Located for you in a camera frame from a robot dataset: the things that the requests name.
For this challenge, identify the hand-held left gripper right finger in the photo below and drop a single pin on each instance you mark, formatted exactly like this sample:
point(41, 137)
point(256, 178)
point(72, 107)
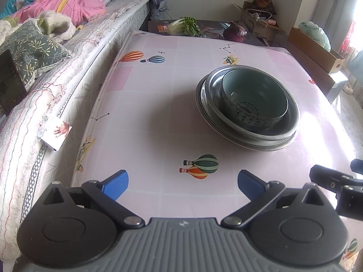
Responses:
point(251, 184)

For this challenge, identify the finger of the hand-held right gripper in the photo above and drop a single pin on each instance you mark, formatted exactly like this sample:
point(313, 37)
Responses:
point(357, 166)
point(329, 175)

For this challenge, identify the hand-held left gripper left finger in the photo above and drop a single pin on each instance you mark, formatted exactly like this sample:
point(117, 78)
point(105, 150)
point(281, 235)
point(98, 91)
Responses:
point(115, 184)

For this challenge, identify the metal plate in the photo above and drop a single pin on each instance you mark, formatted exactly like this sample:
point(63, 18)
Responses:
point(249, 148)

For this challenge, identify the shallow steel plate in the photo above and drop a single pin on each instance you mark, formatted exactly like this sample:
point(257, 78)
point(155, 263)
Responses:
point(218, 129)

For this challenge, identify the steel bowl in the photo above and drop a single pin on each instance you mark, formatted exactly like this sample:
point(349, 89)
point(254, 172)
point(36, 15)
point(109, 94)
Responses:
point(292, 113)

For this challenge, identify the green ceramic bowl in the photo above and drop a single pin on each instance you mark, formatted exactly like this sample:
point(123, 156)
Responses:
point(255, 96)

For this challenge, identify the white shoe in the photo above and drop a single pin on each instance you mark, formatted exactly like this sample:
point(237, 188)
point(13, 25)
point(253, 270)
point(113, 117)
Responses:
point(348, 86)

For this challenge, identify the pink printed tablecloth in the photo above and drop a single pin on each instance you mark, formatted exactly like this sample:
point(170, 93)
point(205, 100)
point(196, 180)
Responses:
point(156, 104)

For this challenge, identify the large cardboard box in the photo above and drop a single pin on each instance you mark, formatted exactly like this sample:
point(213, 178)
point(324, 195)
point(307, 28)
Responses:
point(326, 82)

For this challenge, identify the open shallow cardboard box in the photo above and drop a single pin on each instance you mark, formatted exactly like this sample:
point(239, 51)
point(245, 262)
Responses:
point(320, 53)

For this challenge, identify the pale green plastic bag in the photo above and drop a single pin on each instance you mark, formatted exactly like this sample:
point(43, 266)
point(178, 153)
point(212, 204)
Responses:
point(314, 34)

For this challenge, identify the red onion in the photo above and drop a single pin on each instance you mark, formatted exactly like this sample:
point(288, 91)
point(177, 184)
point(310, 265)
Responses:
point(235, 32)

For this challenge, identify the cluttered cardboard box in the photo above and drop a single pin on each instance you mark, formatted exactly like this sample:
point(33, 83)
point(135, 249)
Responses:
point(261, 25)

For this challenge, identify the green leaf-print pillow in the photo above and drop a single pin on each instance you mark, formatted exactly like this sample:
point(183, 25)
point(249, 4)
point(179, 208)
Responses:
point(31, 48)

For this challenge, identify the white fleece blanket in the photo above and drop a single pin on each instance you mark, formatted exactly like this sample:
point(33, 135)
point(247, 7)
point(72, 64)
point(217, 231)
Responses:
point(59, 25)

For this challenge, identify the napa cabbage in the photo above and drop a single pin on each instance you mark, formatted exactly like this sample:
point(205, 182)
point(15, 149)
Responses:
point(184, 27)

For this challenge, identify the brown printed bag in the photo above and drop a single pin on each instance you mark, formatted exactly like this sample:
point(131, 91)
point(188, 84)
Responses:
point(265, 4)

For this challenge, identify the pink printed blanket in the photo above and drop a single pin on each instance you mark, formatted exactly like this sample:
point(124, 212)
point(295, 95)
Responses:
point(71, 2)

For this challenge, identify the grey padded jacket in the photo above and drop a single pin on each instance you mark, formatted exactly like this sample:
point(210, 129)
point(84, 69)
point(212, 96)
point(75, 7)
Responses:
point(156, 0)

